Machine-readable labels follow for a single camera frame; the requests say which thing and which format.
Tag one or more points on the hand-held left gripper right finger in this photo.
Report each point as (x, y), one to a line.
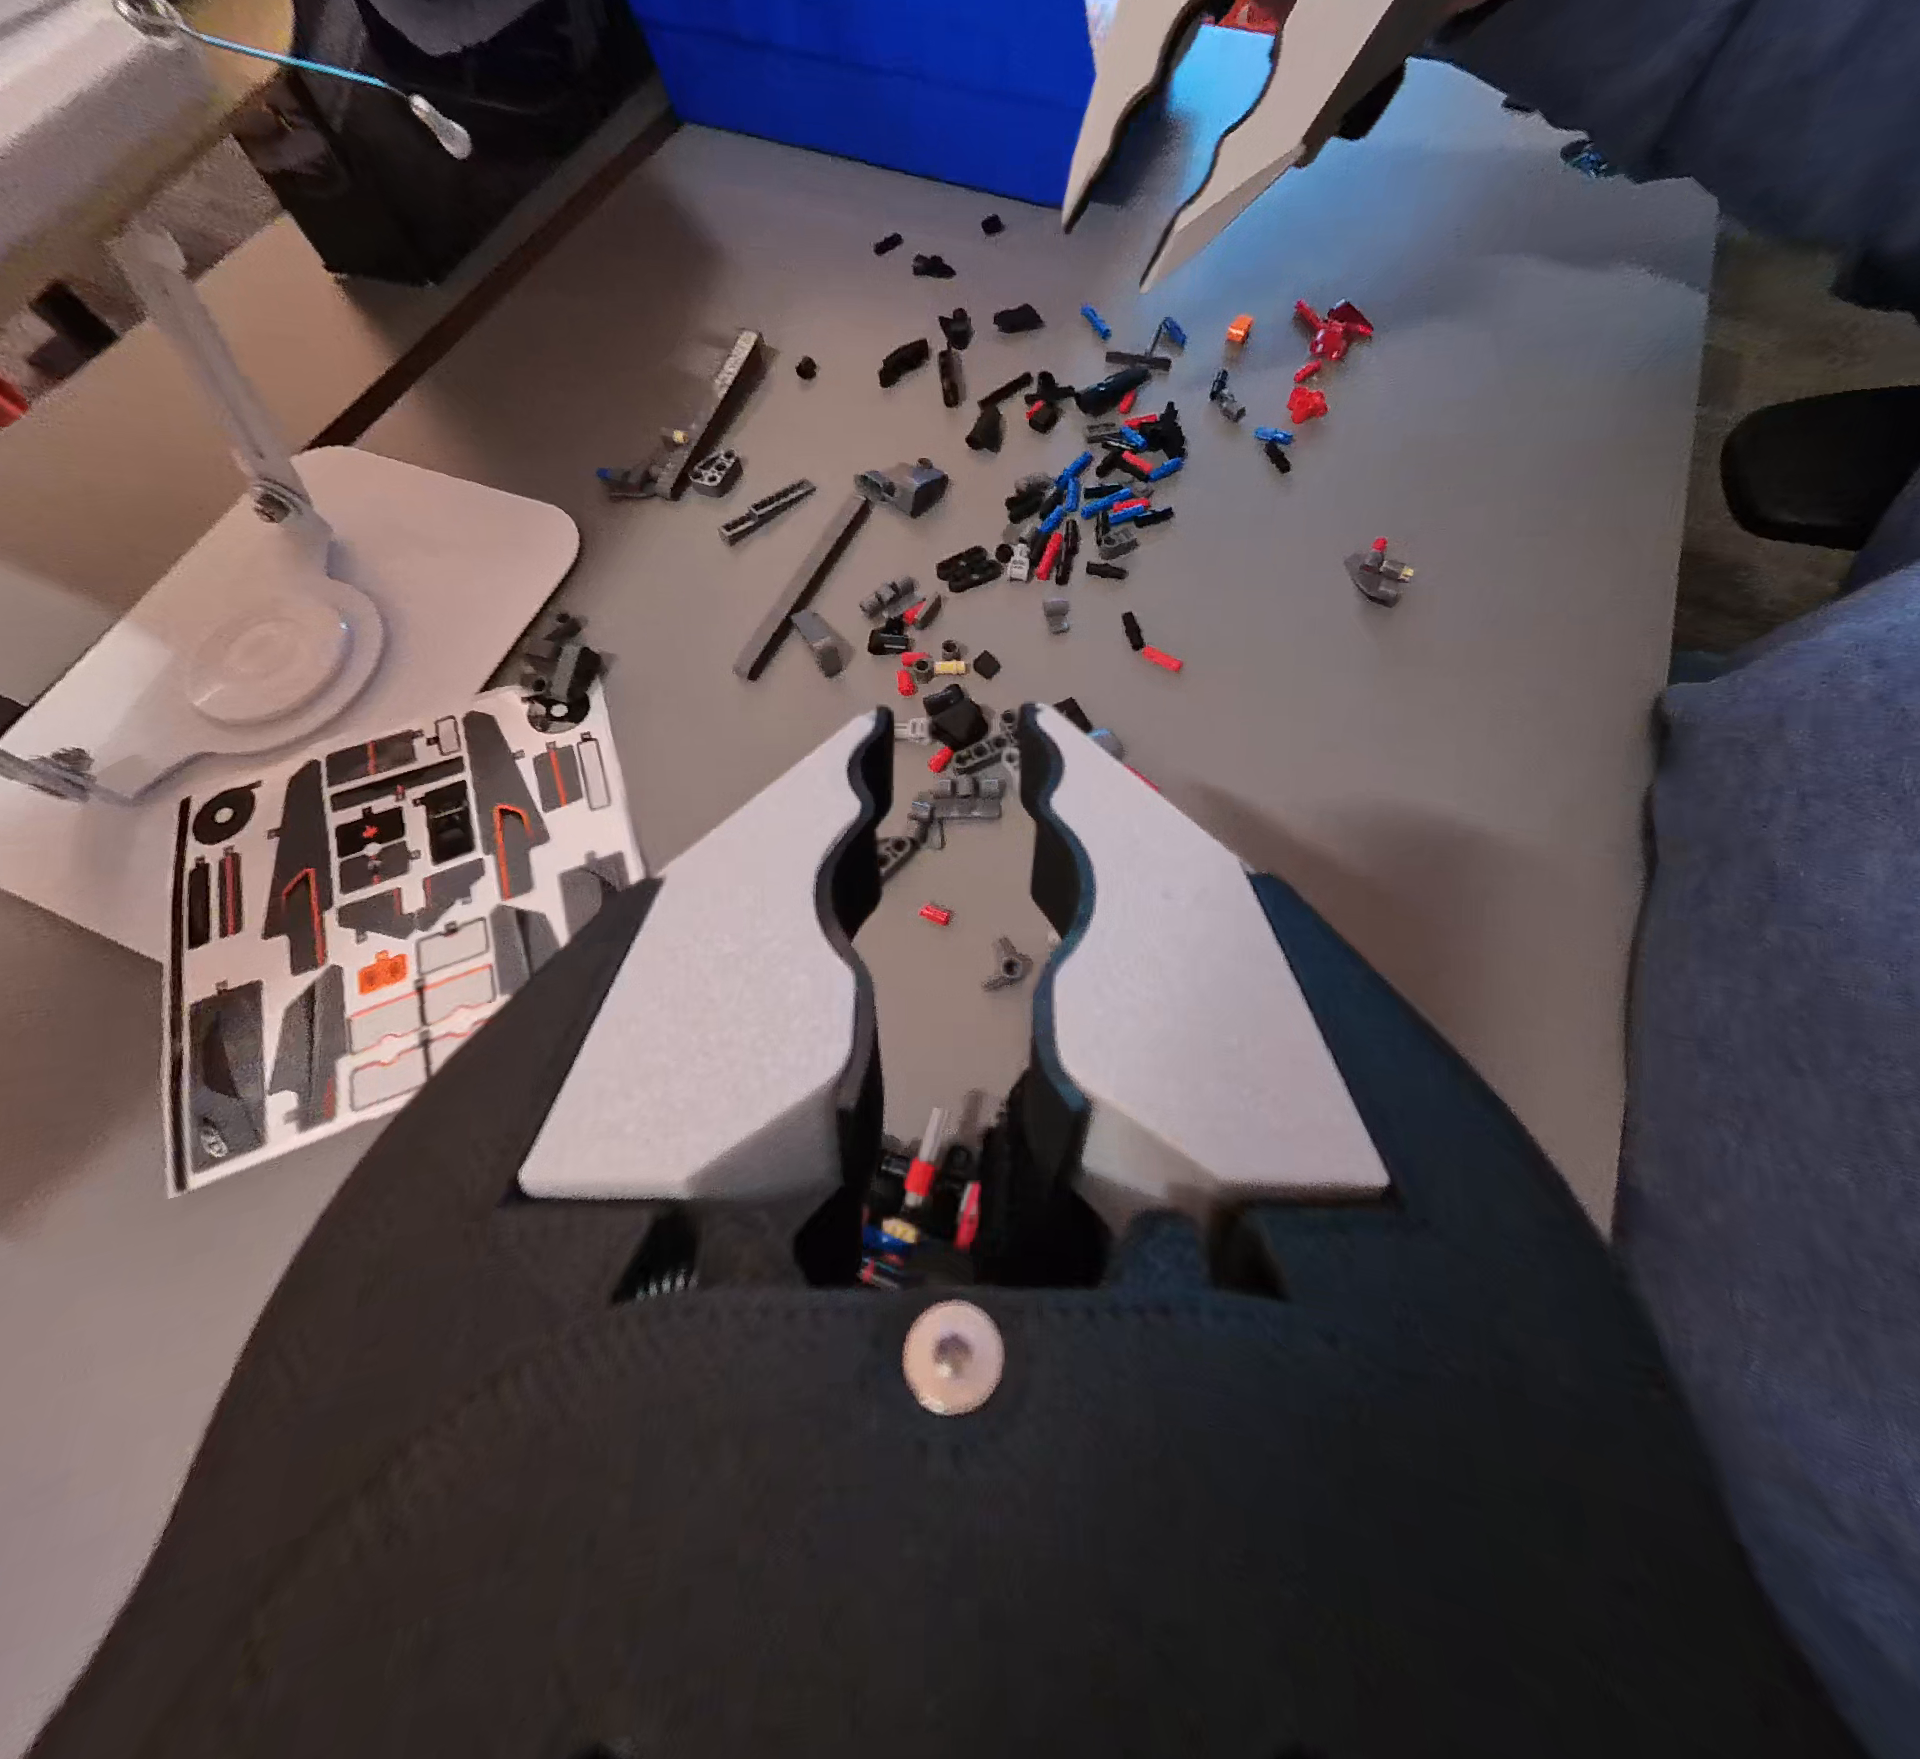
(1216, 1040)

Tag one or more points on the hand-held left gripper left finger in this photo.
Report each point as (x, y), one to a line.
(705, 1040)

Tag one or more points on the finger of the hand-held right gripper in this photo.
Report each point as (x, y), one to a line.
(1327, 65)
(1164, 2)

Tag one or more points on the lego car chassis assembly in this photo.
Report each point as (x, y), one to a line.
(913, 1189)

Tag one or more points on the grey lego connector blue pin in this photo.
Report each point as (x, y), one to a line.
(622, 481)

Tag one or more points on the long dark grey lego beam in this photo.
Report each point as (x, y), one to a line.
(720, 395)

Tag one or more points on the person's right forearm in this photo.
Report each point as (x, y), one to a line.
(1724, 34)

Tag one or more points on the dark grey lego pin connector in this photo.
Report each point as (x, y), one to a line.
(1006, 962)

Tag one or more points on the red lego triple connector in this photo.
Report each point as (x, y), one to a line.
(1309, 406)

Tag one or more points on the dark grey lego hinge plate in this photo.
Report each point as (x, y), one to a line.
(960, 798)

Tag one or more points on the dark grey lego wedge panel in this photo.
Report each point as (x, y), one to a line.
(821, 643)

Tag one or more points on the long dark grey lego plate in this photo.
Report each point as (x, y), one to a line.
(803, 589)

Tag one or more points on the pile of small lego pins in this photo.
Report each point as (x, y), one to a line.
(1102, 484)

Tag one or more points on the dark grey lego hinge piece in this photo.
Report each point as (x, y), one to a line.
(886, 594)

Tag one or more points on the black three-hole lego beam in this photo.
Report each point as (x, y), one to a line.
(970, 556)
(972, 577)

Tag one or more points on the dark grey ribbed lego piece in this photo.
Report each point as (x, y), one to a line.
(766, 509)

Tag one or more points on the dark grey lego connector block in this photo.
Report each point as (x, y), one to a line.
(905, 488)

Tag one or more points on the dark grey curved lego half-beam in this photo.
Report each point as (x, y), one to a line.
(715, 476)

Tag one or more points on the Lego Technic box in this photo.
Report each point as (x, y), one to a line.
(450, 65)

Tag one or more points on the blue plastic bin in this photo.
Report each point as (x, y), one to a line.
(840, 34)

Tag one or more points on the sticker sheet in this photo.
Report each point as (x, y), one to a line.
(389, 918)

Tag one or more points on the dark grey wedge red pin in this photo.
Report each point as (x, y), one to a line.
(1379, 573)

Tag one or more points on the white desk stand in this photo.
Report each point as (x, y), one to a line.
(419, 558)

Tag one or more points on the person's blue clothed torso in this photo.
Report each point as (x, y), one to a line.
(1785, 1114)

